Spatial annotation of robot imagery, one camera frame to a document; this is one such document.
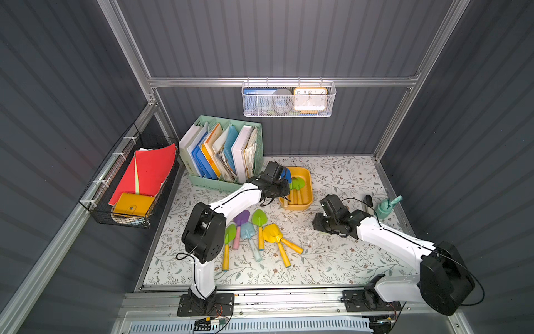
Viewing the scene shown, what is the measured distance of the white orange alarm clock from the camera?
896mm

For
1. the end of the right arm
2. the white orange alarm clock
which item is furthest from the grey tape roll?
the end of the right arm

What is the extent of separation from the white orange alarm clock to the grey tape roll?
0.09 feet

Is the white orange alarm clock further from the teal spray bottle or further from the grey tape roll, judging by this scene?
the teal spray bottle

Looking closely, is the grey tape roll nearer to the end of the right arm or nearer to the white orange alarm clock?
the white orange alarm clock

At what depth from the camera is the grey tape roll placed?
0.88 meters
